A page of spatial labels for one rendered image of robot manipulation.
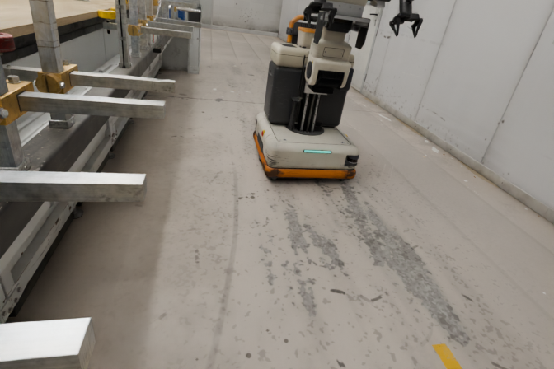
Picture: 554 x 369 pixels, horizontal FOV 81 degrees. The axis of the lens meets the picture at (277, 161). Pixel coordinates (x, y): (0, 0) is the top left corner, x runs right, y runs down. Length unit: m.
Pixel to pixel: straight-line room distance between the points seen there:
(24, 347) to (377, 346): 1.22
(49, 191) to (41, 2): 0.52
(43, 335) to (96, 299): 1.15
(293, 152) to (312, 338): 1.10
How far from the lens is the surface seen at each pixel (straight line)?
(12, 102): 0.76
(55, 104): 0.75
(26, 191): 0.54
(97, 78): 0.98
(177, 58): 4.90
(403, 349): 1.44
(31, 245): 1.49
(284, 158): 2.02
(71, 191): 0.52
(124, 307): 1.41
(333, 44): 1.97
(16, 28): 1.26
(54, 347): 0.30
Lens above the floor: 1.07
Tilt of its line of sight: 26 degrees down
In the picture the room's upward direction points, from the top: 9 degrees clockwise
